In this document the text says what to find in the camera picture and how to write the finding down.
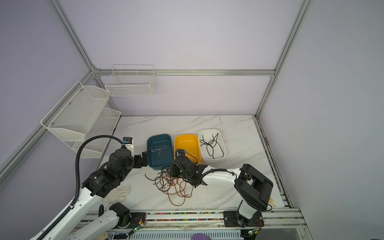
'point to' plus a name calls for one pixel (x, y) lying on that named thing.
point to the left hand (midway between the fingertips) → (137, 153)
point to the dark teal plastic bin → (166, 157)
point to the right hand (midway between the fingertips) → (166, 171)
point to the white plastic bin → (207, 135)
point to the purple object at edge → (200, 236)
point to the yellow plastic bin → (189, 143)
